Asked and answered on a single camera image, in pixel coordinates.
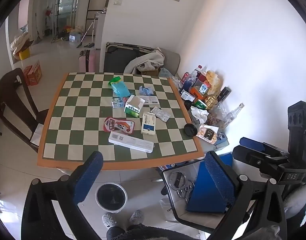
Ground silver foil blister pack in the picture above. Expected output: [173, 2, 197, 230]
[151, 107, 170, 122]

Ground white blue medicine box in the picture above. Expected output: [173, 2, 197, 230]
[141, 112, 156, 135]

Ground red white snack wrapper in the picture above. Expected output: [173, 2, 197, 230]
[104, 117, 135, 134]

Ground long white carton box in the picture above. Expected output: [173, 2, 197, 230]
[108, 131, 154, 153]

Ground light blue wrapper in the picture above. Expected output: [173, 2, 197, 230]
[139, 86, 154, 96]

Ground green white box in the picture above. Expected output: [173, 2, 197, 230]
[124, 95, 145, 118]

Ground small blue white box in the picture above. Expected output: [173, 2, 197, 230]
[111, 97, 128, 109]

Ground teal green snack bag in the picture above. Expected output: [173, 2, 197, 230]
[109, 76, 131, 98]

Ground white round trash bin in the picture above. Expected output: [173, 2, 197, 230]
[95, 183, 128, 213]

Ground clear glass bottle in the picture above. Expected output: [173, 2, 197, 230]
[221, 103, 244, 129]

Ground blue foam cushion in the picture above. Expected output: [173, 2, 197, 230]
[186, 153, 235, 213]

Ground orange snack packet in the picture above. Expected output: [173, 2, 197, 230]
[196, 124, 219, 144]

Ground black framed chair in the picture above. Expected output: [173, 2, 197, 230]
[157, 159, 243, 238]

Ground left grey slipper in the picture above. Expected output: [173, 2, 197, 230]
[102, 212, 118, 229]

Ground grey slipper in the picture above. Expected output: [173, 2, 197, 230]
[102, 212, 118, 229]
[129, 210, 144, 226]

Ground black round lid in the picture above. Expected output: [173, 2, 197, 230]
[184, 124, 197, 137]

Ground white printed leaflet box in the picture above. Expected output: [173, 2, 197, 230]
[181, 90, 196, 102]

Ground right grey slipper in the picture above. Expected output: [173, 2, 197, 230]
[129, 210, 144, 226]

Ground white smiley plastic bag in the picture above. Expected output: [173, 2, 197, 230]
[159, 198, 178, 223]

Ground green white checkered mat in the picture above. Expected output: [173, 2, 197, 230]
[37, 72, 206, 171]

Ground dark wooden chair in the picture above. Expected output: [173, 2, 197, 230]
[0, 68, 48, 152]

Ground white crumpled cloth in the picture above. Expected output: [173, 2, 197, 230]
[123, 48, 165, 74]

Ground orange cardboard box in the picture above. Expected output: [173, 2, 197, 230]
[23, 61, 42, 86]

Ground yellow bin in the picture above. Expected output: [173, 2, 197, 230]
[18, 47, 30, 61]

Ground pink suitcase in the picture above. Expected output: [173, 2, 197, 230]
[79, 49, 100, 73]

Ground dark folding bed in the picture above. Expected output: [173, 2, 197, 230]
[104, 42, 154, 74]

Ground silver metal ring plates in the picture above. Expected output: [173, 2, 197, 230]
[167, 171, 195, 204]

